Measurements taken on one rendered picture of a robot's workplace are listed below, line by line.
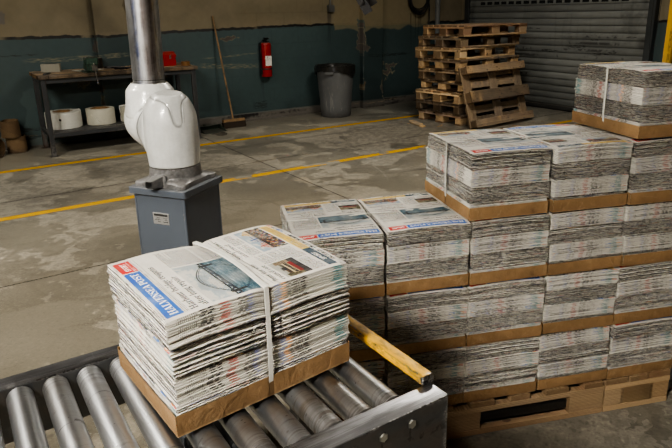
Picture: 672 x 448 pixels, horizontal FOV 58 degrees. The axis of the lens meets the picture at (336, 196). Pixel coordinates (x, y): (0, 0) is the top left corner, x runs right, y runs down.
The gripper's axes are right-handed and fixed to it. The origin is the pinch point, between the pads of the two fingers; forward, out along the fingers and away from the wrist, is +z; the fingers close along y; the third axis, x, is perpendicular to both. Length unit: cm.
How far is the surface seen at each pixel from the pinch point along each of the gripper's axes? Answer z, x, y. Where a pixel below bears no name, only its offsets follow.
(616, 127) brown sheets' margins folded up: 79, -55, 0
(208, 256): 14, 28, -117
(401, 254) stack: 68, 20, -49
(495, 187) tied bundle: 66, -14, -33
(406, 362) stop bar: 51, 3, -120
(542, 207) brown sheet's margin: 82, -24, -28
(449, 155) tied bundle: 55, -3, -19
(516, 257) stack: 93, -10, -34
